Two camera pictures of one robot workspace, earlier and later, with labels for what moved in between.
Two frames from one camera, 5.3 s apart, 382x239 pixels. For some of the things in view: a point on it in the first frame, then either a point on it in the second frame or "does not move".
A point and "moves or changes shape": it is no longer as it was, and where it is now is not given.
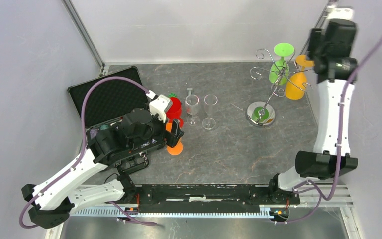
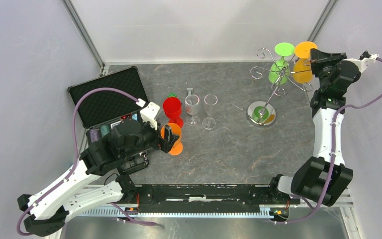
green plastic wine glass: (279, 70) does not move
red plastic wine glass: (174, 112) does not move
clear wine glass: (192, 105) does not move
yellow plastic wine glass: (296, 85) moves or changes shape
